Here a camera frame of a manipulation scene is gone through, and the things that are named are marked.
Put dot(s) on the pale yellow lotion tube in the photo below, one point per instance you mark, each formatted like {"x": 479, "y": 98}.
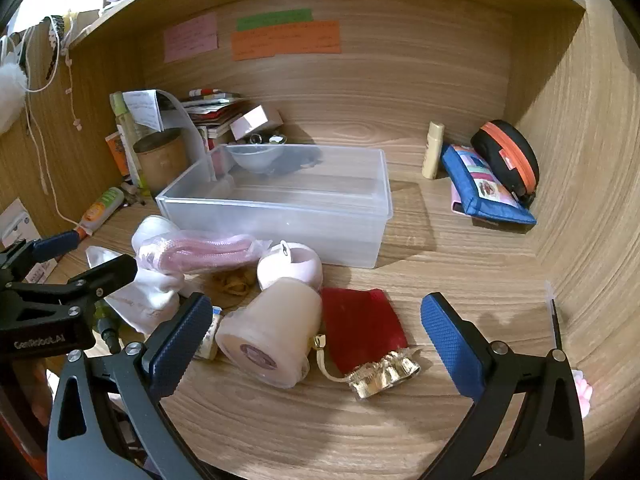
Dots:
{"x": 432, "y": 152}

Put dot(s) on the white cloth pouch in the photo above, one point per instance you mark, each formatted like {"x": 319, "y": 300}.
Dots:
{"x": 150, "y": 295}

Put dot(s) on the orange and green tube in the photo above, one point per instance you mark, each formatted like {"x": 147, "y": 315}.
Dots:
{"x": 102, "y": 207}

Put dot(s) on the pink paper note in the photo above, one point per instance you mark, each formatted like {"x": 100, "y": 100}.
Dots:
{"x": 191, "y": 37}

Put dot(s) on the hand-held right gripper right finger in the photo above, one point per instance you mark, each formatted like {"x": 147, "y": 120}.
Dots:
{"x": 450, "y": 345}

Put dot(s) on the green spray bottle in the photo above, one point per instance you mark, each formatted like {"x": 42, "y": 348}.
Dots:
{"x": 125, "y": 132}

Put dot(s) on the white paper receipt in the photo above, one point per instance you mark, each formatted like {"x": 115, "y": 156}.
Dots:
{"x": 142, "y": 110}

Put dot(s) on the pink white plush item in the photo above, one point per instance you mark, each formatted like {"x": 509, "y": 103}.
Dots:
{"x": 582, "y": 392}

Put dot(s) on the pale pink round case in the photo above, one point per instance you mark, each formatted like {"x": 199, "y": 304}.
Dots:
{"x": 300, "y": 267}

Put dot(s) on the orange paper note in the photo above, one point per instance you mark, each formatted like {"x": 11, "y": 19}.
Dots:
{"x": 285, "y": 41}

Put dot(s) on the white printed paper tag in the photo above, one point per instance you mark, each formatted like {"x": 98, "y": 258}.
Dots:
{"x": 41, "y": 272}

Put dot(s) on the white fluffy item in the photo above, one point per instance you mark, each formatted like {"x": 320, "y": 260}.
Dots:
{"x": 10, "y": 90}

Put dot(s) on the metal binder clip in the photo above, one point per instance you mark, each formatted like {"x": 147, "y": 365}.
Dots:
{"x": 272, "y": 139}

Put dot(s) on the brown mug with lid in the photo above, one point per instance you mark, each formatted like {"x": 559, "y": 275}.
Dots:
{"x": 160, "y": 165}

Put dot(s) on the blue printed zip pouch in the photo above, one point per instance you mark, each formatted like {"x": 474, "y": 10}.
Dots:
{"x": 457, "y": 170}

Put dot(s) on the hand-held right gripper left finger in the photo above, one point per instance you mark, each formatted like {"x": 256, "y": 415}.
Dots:
{"x": 182, "y": 345}

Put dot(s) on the stack of books and papers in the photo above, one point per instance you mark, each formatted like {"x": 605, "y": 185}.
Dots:
{"x": 215, "y": 110}

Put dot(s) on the red velvet pouch gold trim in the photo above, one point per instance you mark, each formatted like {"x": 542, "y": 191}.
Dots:
{"x": 360, "y": 325}

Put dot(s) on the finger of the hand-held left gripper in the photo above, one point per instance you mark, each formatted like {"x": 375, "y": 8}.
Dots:
{"x": 55, "y": 246}
{"x": 112, "y": 272}

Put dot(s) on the green paper note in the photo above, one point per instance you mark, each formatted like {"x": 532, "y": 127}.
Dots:
{"x": 274, "y": 20}

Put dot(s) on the small white cardboard box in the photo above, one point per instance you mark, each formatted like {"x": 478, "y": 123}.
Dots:
{"x": 252, "y": 120}

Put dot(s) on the small orange printed box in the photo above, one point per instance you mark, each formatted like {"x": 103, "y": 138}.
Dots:
{"x": 116, "y": 152}

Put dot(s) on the pale blue cream tube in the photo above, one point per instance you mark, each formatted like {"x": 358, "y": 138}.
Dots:
{"x": 207, "y": 340}

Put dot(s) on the clear plastic storage box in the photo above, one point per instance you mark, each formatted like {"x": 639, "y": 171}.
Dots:
{"x": 300, "y": 220}

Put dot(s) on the black and orange zip case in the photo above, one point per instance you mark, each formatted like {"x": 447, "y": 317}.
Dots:
{"x": 520, "y": 160}

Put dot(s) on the wooden desk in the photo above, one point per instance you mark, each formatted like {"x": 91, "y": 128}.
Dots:
{"x": 450, "y": 260}

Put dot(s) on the small olive green bottle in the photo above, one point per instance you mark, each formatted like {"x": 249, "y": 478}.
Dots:
{"x": 105, "y": 322}

